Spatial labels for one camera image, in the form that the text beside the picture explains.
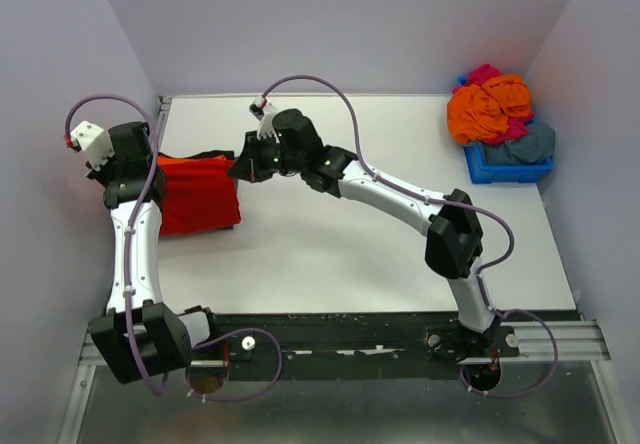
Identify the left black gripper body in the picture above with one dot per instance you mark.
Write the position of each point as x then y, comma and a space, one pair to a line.
107, 172

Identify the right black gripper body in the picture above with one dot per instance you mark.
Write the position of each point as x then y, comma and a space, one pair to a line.
270, 157

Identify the red t-shirt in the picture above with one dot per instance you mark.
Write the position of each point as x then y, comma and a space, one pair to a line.
199, 197

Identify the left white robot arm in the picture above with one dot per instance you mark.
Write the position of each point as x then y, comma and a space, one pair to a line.
138, 335

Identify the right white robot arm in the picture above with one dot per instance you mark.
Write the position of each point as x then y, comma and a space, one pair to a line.
451, 228

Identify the crumpled orange t-shirt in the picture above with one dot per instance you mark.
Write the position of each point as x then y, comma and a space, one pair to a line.
487, 106

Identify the blue plastic bin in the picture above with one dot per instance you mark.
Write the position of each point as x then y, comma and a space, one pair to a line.
482, 173

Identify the crumpled magenta t-shirt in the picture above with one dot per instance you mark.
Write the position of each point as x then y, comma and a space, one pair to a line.
482, 75

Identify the crumpled grey-blue t-shirt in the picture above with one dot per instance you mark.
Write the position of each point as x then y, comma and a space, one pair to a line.
532, 149

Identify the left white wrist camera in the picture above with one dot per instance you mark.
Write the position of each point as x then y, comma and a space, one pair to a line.
94, 142

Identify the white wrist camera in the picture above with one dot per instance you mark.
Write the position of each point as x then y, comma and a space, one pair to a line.
94, 142
264, 111

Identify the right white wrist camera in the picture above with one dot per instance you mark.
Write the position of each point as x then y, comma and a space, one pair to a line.
264, 111

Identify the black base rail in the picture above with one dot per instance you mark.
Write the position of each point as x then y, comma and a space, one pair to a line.
349, 346

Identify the aluminium frame rail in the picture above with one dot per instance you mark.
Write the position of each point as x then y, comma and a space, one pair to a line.
564, 341

